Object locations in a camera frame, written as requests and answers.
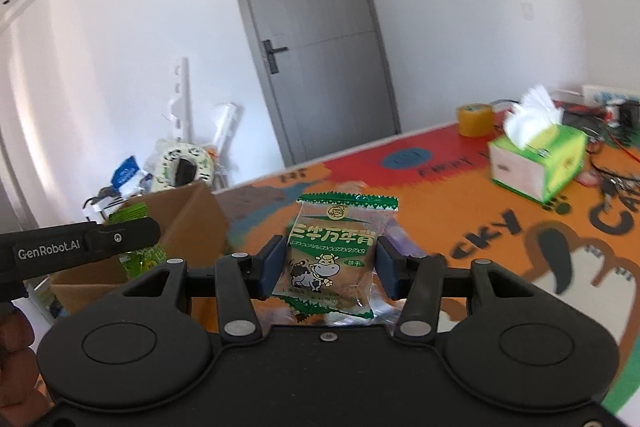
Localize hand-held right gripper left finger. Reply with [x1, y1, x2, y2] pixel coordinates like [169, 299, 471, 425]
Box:
[122, 234, 287, 346]

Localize white rack post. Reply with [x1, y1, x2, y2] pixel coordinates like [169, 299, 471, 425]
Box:
[162, 56, 194, 144]

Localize colourful printed table mat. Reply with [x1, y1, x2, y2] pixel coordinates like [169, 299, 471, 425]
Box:
[212, 119, 640, 419]

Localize blue plastic bag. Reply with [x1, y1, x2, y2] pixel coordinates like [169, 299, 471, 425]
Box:
[110, 155, 144, 194]

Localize bright green snack packet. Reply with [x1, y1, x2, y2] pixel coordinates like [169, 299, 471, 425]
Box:
[106, 201, 169, 281]

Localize green white cow snack packet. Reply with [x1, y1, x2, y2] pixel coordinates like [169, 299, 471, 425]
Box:
[279, 190, 400, 323]

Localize purple snack packet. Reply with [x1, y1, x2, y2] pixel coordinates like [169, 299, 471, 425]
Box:
[388, 226, 417, 259]

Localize tangled cables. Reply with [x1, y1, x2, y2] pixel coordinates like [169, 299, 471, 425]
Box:
[557, 89, 640, 202]

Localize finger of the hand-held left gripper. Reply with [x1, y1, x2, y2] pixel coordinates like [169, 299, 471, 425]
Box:
[84, 217, 164, 259]

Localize yellow tape roll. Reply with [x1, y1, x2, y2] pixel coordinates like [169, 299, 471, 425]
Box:
[455, 103, 496, 138]

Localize black door handle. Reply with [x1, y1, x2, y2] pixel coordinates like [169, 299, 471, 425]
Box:
[261, 39, 290, 74]

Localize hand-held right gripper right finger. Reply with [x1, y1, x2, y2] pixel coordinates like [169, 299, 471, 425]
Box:
[376, 237, 544, 348]

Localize green tissue box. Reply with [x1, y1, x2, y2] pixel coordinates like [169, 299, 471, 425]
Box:
[487, 84, 589, 206]

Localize person's left hand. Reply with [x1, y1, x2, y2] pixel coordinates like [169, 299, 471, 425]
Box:
[0, 306, 52, 427]

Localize round panda print seat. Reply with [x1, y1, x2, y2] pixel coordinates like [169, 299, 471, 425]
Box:
[152, 141, 217, 193]

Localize grey door with handle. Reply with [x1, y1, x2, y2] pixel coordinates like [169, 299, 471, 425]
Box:
[220, 0, 404, 169]

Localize black metal rack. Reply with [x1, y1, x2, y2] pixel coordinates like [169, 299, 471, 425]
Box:
[82, 186, 122, 222]

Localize cardboard box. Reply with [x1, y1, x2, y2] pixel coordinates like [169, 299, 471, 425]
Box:
[49, 180, 232, 316]

